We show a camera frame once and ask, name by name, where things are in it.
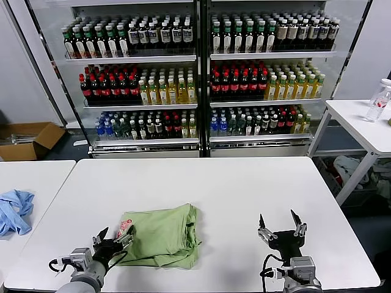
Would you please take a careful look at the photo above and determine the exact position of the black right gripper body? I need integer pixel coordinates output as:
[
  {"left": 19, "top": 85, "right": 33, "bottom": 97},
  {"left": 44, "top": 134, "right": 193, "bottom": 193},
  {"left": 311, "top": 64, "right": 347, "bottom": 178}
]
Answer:
[{"left": 270, "top": 230, "right": 305, "bottom": 266}]

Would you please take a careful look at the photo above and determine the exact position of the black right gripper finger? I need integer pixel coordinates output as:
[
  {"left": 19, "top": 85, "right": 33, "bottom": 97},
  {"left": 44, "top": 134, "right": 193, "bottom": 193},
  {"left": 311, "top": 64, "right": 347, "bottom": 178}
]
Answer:
[
  {"left": 290, "top": 208, "right": 308, "bottom": 238},
  {"left": 257, "top": 212, "right": 278, "bottom": 244}
]

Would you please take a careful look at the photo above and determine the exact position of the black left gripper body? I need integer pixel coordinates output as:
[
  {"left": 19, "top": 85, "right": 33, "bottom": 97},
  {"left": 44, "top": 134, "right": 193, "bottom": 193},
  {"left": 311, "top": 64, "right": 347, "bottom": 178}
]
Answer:
[{"left": 91, "top": 239, "right": 125, "bottom": 269}]

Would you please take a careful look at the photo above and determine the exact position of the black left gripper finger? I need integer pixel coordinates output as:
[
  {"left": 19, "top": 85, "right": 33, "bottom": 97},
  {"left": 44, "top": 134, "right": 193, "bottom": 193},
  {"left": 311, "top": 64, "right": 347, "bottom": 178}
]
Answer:
[
  {"left": 92, "top": 226, "right": 110, "bottom": 245},
  {"left": 114, "top": 224, "right": 136, "bottom": 245}
]

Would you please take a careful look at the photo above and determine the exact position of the light green polo shirt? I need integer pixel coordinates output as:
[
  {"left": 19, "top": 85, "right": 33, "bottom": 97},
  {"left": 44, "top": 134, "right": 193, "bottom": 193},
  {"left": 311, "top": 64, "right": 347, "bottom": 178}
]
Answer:
[{"left": 115, "top": 203, "right": 203, "bottom": 270}]

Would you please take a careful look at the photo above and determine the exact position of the dark laundry basket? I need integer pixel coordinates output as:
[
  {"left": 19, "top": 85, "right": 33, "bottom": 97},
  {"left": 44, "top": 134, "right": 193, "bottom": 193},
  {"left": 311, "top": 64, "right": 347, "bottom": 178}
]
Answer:
[{"left": 313, "top": 156, "right": 391, "bottom": 202}]

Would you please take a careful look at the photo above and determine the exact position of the crumpled white garment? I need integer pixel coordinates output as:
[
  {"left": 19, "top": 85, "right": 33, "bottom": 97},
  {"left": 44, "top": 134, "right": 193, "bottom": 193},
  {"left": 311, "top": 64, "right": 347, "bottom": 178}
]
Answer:
[{"left": 332, "top": 155, "right": 370, "bottom": 186}]

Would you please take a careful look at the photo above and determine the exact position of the crumpled light blue garment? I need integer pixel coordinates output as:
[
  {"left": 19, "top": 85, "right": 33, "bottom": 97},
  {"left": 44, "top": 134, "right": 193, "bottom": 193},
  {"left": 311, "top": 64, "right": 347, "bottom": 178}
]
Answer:
[{"left": 0, "top": 189, "right": 35, "bottom": 237}]

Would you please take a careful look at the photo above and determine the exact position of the crumpled pale green garment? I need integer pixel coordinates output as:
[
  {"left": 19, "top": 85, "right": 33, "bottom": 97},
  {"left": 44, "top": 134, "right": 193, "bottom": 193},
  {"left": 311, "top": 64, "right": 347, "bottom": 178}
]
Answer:
[{"left": 370, "top": 160, "right": 391, "bottom": 199}]

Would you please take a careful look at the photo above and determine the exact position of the red-cap cola bottle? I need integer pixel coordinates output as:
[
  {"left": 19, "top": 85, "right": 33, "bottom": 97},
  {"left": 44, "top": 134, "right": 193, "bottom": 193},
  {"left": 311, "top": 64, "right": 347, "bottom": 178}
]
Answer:
[
  {"left": 258, "top": 70, "right": 269, "bottom": 99},
  {"left": 249, "top": 70, "right": 260, "bottom": 99},
  {"left": 239, "top": 70, "right": 250, "bottom": 100},
  {"left": 277, "top": 111, "right": 287, "bottom": 134},
  {"left": 163, "top": 115, "right": 174, "bottom": 138},
  {"left": 79, "top": 74, "right": 91, "bottom": 102},
  {"left": 119, "top": 73, "right": 130, "bottom": 99},
  {"left": 172, "top": 115, "right": 182, "bottom": 138},
  {"left": 99, "top": 74, "right": 111, "bottom": 101},
  {"left": 210, "top": 71, "right": 222, "bottom": 100},
  {"left": 109, "top": 73, "right": 120, "bottom": 100},
  {"left": 128, "top": 73, "right": 140, "bottom": 99},
  {"left": 89, "top": 74, "right": 101, "bottom": 101},
  {"left": 286, "top": 110, "right": 296, "bottom": 134},
  {"left": 220, "top": 71, "right": 231, "bottom": 100},
  {"left": 230, "top": 70, "right": 241, "bottom": 100}
]

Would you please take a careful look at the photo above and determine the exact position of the open cardboard box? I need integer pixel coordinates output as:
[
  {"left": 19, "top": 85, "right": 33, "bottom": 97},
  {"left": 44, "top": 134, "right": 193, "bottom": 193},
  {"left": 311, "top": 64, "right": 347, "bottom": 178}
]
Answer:
[{"left": 0, "top": 121, "right": 67, "bottom": 162}]

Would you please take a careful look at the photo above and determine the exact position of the white side table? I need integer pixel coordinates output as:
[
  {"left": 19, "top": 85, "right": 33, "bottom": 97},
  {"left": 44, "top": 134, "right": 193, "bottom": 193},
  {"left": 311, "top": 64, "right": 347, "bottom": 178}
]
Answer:
[{"left": 307, "top": 99, "right": 391, "bottom": 207}]

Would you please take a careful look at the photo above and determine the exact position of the clear plastic packet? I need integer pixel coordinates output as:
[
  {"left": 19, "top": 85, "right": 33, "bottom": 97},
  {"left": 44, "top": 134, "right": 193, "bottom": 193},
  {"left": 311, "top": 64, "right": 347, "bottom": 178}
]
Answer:
[{"left": 9, "top": 132, "right": 39, "bottom": 145}]

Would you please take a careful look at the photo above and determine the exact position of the glass-door beverage display cabinet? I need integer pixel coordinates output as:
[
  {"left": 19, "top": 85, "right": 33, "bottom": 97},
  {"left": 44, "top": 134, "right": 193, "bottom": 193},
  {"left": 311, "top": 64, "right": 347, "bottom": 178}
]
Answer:
[
  {"left": 203, "top": 0, "right": 373, "bottom": 158},
  {"left": 4, "top": 0, "right": 205, "bottom": 159}
]

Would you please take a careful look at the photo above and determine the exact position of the green-cap dark tea bottle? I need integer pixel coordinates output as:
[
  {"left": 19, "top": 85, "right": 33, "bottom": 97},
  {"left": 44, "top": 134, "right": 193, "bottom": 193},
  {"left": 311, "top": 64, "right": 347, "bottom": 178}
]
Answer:
[
  {"left": 115, "top": 24, "right": 130, "bottom": 58},
  {"left": 93, "top": 25, "right": 108, "bottom": 59},
  {"left": 255, "top": 20, "right": 266, "bottom": 53},
  {"left": 82, "top": 26, "right": 97, "bottom": 59},
  {"left": 222, "top": 20, "right": 233, "bottom": 53},
  {"left": 266, "top": 20, "right": 277, "bottom": 53},
  {"left": 233, "top": 20, "right": 244, "bottom": 53},
  {"left": 71, "top": 26, "right": 87, "bottom": 59},
  {"left": 62, "top": 27, "right": 76, "bottom": 59},
  {"left": 244, "top": 20, "right": 255, "bottom": 53},
  {"left": 104, "top": 24, "right": 119, "bottom": 58},
  {"left": 211, "top": 20, "right": 222, "bottom": 53}
]

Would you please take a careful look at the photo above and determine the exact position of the navy-label dark drink bottle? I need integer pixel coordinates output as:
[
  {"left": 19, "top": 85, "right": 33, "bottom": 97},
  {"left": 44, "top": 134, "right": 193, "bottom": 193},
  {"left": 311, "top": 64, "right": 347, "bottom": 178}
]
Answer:
[
  {"left": 137, "top": 21, "right": 149, "bottom": 49},
  {"left": 127, "top": 22, "right": 139, "bottom": 49},
  {"left": 170, "top": 20, "right": 183, "bottom": 48},
  {"left": 181, "top": 19, "right": 194, "bottom": 48},
  {"left": 159, "top": 20, "right": 171, "bottom": 49},
  {"left": 147, "top": 21, "right": 159, "bottom": 49}
]

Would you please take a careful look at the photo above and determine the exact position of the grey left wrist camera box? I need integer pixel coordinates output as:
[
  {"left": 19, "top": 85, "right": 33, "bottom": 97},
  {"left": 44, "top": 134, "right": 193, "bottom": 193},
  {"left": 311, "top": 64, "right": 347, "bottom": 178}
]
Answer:
[{"left": 69, "top": 247, "right": 93, "bottom": 271}]

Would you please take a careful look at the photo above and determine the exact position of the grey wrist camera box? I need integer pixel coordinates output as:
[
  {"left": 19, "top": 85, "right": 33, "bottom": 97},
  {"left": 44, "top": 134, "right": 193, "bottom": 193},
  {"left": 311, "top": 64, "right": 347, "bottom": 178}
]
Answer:
[
  {"left": 69, "top": 247, "right": 93, "bottom": 271},
  {"left": 288, "top": 256, "right": 316, "bottom": 280}
]

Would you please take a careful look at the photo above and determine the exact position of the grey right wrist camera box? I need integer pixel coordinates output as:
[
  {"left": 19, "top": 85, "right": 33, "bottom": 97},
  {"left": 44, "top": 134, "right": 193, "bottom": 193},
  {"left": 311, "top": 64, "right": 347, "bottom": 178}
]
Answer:
[{"left": 288, "top": 256, "right": 316, "bottom": 280}]

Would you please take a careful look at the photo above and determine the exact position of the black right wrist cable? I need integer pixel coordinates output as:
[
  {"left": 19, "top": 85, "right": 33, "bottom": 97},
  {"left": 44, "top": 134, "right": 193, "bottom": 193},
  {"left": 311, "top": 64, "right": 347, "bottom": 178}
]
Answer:
[{"left": 259, "top": 253, "right": 291, "bottom": 293}]

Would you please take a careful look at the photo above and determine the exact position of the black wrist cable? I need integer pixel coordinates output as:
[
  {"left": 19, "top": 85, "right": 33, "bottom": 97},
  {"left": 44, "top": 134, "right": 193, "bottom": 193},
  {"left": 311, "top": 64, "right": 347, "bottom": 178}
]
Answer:
[
  {"left": 48, "top": 250, "right": 129, "bottom": 274},
  {"left": 259, "top": 253, "right": 291, "bottom": 293}
]

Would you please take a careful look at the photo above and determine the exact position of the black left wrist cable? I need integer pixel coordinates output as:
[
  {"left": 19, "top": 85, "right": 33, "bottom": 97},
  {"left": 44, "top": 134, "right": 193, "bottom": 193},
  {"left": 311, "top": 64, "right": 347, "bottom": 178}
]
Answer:
[{"left": 48, "top": 250, "right": 129, "bottom": 274}]

